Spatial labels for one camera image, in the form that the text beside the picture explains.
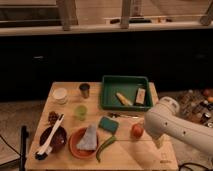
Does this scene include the black chair frame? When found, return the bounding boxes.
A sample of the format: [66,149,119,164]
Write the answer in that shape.
[19,126,29,171]

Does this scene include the orange plate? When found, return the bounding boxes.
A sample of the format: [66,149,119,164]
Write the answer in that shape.
[68,127,97,159]

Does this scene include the small brown box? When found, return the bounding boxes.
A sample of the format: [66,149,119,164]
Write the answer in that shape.
[135,88,146,105]

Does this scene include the metal fork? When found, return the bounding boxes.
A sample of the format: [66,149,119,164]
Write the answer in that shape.
[108,113,139,119]

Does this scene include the green chili pepper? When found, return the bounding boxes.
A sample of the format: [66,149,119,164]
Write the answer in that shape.
[96,135,117,163]

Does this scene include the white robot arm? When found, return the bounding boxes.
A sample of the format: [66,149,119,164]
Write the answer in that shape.
[144,96,213,157]

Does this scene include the metal cup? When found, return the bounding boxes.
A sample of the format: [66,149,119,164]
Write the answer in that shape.
[79,83,90,99]

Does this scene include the dark brown bowl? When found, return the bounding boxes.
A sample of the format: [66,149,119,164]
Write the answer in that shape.
[39,127,67,153]

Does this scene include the green plastic tray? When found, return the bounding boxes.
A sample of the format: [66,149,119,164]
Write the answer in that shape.
[100,75,153,111]

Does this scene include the brown pine cone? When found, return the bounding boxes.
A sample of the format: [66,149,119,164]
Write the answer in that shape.
[48,111,59,126]

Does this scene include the white paper cup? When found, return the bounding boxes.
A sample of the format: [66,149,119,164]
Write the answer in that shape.
[52,88,68,104]

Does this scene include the grey folded cloth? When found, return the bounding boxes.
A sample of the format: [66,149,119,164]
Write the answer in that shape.
[77,124,97,150]

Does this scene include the green sponge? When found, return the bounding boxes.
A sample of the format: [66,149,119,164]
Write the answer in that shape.
[98,117,119,134]

